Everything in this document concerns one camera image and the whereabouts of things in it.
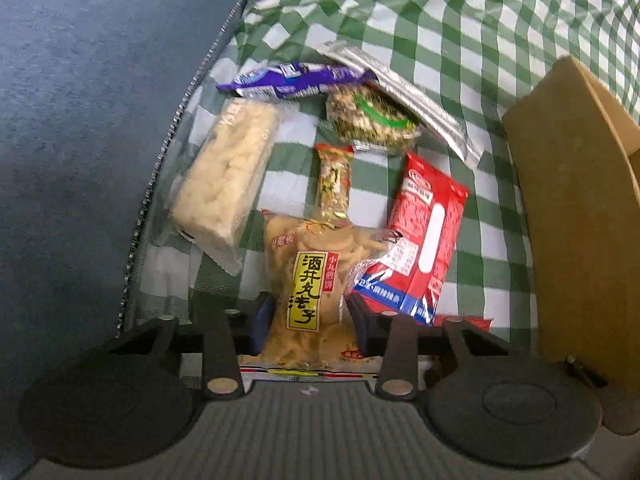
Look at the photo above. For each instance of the red and white snack packet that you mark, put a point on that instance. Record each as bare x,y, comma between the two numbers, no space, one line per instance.
425,230

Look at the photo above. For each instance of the green checked cloth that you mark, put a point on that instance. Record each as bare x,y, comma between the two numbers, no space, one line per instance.
450,25

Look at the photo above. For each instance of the small red snack packet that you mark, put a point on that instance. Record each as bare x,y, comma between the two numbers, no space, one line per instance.
462,322

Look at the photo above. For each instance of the purple snack packet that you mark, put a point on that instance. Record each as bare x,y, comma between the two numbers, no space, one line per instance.
290,80

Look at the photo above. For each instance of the cardboard box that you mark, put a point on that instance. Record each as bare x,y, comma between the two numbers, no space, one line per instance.
575,210

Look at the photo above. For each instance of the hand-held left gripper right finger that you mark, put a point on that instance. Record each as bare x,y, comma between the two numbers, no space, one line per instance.
357,321

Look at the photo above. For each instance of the silver sachet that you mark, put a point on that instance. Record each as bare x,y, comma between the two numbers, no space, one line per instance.
420,100

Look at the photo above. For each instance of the clear rice cracker packet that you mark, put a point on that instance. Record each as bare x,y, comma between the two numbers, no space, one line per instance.
220,180

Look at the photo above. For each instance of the yellow label snack packet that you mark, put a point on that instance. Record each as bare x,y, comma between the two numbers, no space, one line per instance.
305,280

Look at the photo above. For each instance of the round nut cake packet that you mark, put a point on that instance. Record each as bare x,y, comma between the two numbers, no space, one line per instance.
370,117

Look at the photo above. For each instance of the small nut bar packet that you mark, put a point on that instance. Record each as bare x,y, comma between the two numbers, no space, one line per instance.
334,185

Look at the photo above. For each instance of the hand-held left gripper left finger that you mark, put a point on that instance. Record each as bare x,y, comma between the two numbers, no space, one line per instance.
262,321

